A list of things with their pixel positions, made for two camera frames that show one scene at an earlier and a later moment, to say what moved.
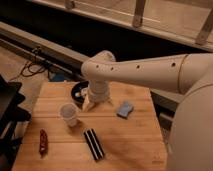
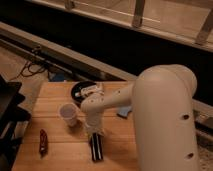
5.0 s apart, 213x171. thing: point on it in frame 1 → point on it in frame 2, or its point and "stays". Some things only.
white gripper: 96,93 → 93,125
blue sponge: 124,109 stays
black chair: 10,114 stays
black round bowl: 77,88 stays
